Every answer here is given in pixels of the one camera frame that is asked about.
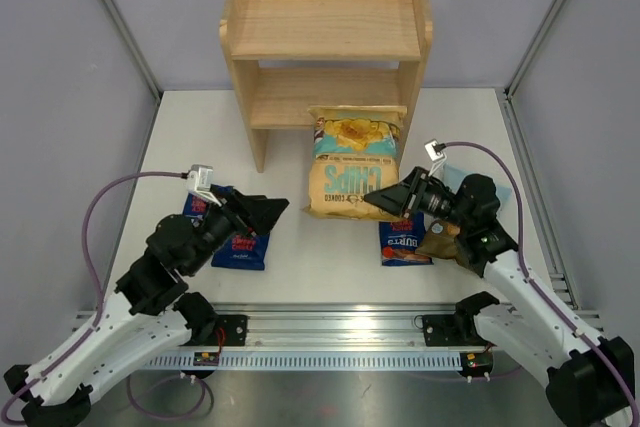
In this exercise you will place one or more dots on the wooden two-tier shelf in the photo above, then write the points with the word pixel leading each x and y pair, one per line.
pixel 284 56

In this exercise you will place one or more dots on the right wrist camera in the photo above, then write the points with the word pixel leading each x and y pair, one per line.
pixel 436 153

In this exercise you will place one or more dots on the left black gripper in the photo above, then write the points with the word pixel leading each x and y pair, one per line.
pixel 263 212

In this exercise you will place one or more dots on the blue Burts bag far left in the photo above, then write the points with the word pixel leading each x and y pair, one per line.
pixel 194 208

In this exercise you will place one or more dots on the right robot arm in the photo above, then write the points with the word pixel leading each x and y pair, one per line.
pixel 587 378

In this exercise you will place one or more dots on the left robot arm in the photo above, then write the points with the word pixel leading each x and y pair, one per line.
pixel 150 310

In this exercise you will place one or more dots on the blue Burts bag right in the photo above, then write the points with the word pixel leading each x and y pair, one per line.
pixel 399 242

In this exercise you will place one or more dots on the light blue cassava chips bag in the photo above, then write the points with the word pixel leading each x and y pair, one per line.
pixel 450 242

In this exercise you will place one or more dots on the blue burts bag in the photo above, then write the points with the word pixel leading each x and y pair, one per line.
pixel 242 253
pixel 399 242
pixel 194 208

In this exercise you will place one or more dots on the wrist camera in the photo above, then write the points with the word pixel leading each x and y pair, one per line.
pixel 199 182
pixel 436 153

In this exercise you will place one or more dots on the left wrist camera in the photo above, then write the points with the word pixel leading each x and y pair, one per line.
pixel 199 182

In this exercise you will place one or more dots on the yellow kettle chips bag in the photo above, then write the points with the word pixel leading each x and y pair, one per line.
pixel 355 152

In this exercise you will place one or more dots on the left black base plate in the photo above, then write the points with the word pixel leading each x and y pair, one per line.
pixel 231 329

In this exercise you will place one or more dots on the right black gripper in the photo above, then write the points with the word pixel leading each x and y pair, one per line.
pixel 402 198

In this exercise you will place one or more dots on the blue Burts bag centre left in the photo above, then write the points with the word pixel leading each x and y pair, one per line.
pixel 242 253

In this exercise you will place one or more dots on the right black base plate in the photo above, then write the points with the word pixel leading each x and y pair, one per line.
pixel 449 330

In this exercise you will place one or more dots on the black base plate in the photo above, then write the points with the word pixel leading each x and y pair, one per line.
pixel 449 330
pixel 231 329

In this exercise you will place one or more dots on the white slotted cable duct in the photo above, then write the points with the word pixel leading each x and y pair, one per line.
pixel 307 361

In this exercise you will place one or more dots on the aluminium mounting rail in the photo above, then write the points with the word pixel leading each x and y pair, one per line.
pixel 335 327

